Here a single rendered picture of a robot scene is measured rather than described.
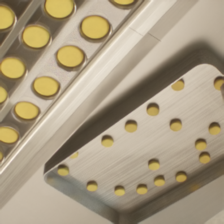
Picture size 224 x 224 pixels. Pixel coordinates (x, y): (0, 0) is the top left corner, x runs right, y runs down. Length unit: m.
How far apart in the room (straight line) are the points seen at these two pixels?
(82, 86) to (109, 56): 0.02
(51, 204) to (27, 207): 0.03
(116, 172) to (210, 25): 0.18
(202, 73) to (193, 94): 0.02
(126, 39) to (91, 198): 0.33
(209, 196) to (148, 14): 0.36
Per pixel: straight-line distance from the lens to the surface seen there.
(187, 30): 0.38
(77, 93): 0.21
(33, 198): 0.53
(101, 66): 0.20
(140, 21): 0.19
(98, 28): 0.20
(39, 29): 0.20
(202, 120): 0.43
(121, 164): 0.47
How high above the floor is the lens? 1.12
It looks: 48 degrees down
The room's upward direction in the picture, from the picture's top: 179 degrees counter-clockwise
